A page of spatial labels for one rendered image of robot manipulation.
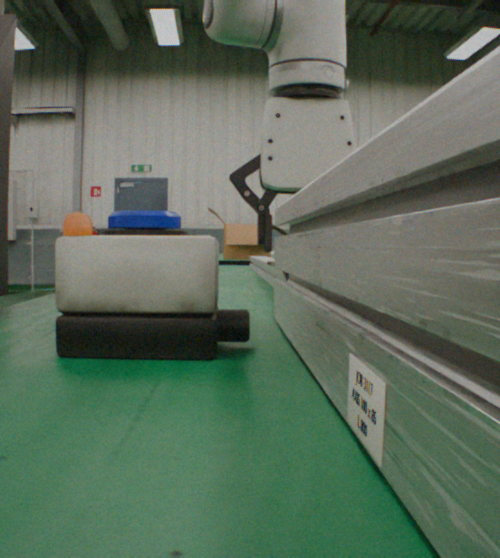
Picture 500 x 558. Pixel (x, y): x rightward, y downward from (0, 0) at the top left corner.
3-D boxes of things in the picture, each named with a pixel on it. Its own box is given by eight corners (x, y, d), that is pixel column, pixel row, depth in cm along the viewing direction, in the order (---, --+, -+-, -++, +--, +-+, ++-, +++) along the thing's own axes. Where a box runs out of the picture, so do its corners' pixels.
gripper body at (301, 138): (347, 100, 68) (347, 197, 69) (258, 97, 68) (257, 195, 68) (361, 82, 61) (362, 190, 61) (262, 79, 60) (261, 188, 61)
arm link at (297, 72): (342, 82, 68) (342, 108, 69) (265, 80, 68) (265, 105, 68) (357, 62, 60) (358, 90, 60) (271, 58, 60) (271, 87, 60)
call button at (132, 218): (114, 247, 35) (115, 212, 35) (183, 247, 35) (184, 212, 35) (100, 247, 31) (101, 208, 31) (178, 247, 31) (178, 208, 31)
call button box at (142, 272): (89, 334, 37) (88, 232, 37) (245, 336, 38) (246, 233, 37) (54, 358, 29) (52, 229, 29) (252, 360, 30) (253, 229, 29)
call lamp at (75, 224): (67, 235, 31) (67, 212, 31) (95, 235, 31) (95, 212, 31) (59, 235, 29) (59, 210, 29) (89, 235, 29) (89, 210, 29)
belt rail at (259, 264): (249, 267, 161) (249, 255, 161) (264, 267, 162) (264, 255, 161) (286, 298, 66) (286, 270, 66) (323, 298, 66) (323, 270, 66)
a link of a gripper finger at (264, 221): (270, 190, 66) (269, 252, 67) (240, 189, 66) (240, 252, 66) (272, 187, 63) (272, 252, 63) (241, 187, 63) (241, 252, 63)
